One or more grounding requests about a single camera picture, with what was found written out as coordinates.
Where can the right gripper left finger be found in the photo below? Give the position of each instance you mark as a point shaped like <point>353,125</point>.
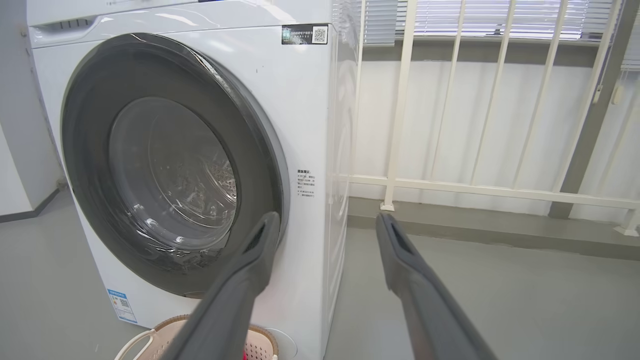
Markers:
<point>225,310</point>

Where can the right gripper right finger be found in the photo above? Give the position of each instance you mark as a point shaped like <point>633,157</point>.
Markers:
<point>430,320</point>

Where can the round black glass washer door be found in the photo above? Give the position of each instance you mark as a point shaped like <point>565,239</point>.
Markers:
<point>90,165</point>

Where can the cream perforated basket brown rim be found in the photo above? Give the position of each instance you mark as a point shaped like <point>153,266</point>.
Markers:
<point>160,335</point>

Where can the white front-load washing machine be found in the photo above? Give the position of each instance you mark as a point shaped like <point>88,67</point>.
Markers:
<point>300,125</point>

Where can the round white filter cover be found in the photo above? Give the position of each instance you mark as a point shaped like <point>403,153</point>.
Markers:
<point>285,345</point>

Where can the blue energy label sticker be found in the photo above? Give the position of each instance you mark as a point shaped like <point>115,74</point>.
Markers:
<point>121,305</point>

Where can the black printed text label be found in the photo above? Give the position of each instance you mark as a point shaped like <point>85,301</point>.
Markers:
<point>305,183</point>

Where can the white metal railing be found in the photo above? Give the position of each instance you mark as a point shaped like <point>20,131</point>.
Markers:
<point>397,125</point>

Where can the black QR code sticker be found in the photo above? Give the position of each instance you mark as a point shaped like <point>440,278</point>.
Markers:
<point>302,34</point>

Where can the grey vertical post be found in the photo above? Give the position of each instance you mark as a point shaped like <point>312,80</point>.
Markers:
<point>585,150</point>

